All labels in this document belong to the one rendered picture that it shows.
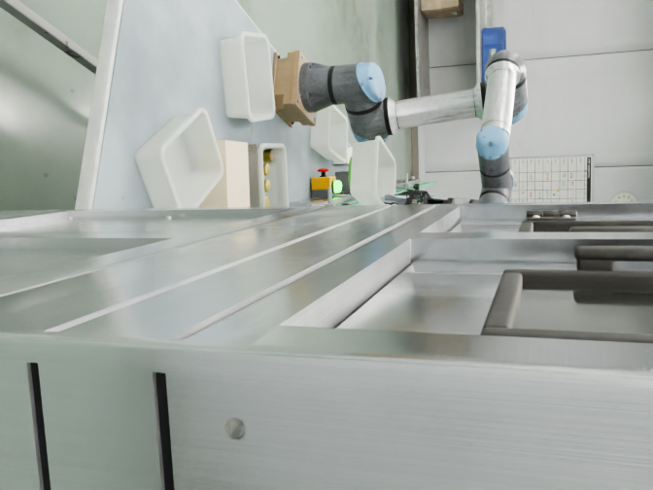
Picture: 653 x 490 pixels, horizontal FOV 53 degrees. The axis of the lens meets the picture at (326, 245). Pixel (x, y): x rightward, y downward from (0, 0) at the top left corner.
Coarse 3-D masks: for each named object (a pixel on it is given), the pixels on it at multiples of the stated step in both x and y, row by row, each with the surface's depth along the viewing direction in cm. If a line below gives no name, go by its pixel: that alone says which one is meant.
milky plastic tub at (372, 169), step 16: (368, 144) 171; (384, 144) 175; (352, 160) 172; (368, 160) 170; (384, 160) 186; (352, 176) 171; (368, 176) 169; (384, 176) 189; (352, 192) 170; (368, 192) 168; (384, 192) 188
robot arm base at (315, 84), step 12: (300, 72) 195; (312, 72) 194; (324, 72) 194; (300, 84) 194; (312, 84) 194; (324, 84) 194; (300, 96) 196; (312, 96) 196; (324, 96) 195; (312, 108) 199; (324, 108) 201
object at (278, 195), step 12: (264, 144) 170; (276, 144) 177; (276, 156) 184; (276, 168) 184; (276, 180) 185; (264, 192) 170; (276, 192) 185; (288, 192) 185; (264, 204) 170; (276, 204) 186; (288, 204) 185
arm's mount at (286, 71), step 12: (276, 60) 197; (288, 60) 196; (300, 60) 196; (276, 72) 197; (288, 72) 195; (276, 84) 196; (288, 84) 194; (276, 96) 195; (288, 96) 194; (276, 108) 197; (288, 108) 196; (300, 108) 196; (288, 120) 205; (300, 120) 205; (312, 120) 205
